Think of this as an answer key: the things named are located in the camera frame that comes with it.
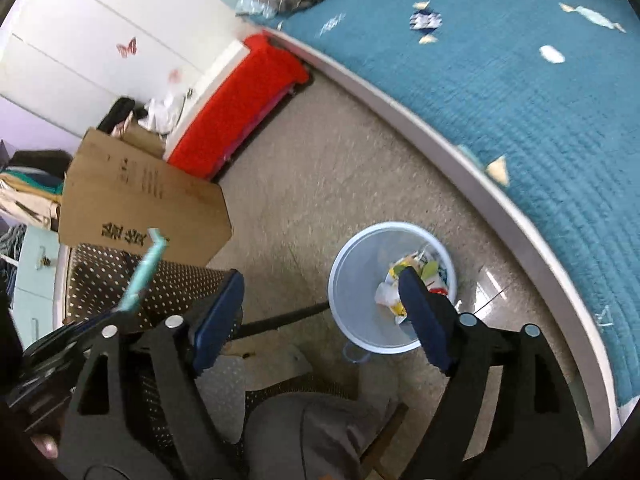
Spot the black table leg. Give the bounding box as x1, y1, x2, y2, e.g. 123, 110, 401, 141
232, 301, 332, 341

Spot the teal bed frame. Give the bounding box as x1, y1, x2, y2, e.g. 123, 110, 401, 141
262, 25, 623, 461

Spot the person's grey trouser leg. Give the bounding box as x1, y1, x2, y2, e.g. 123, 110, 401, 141
245, 392, 401, 480

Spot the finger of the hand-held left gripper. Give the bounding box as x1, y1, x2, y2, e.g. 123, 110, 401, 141
22, 309, 132, 358

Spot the person's left hand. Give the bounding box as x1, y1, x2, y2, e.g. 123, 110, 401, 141
30, 432, 59, 459

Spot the white wardrobe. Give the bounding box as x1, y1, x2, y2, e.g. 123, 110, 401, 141
0, 0, 246, 138

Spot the teal drawer unit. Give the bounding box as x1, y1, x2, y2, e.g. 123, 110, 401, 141
12, 225, 67, 322

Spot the large cardboard box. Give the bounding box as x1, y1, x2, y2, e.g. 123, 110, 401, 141
57, 128, 233, 267

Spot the light blue waste bin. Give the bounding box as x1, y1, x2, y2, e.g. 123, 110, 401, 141
327, 221, 458, 353

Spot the brown polka-dot tablecloth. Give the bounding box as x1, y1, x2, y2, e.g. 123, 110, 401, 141
62, 242, 251, 480

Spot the yellow paper bag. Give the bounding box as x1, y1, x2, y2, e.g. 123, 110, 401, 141
387, 266, 412, 325

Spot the crumpled white bag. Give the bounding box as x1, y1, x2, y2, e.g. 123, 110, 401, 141
137, 92, 188, 133

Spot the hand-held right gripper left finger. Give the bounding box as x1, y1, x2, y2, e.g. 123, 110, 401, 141
57, 269, 246, 480

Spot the long teal wrapper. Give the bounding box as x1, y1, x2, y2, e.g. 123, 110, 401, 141
117, 228, 171, 313

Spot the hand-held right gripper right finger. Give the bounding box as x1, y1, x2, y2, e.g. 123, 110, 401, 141
397, 266, 588, 480

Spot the black bag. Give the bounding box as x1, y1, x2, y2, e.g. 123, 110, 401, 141
97, 97, 136, 133

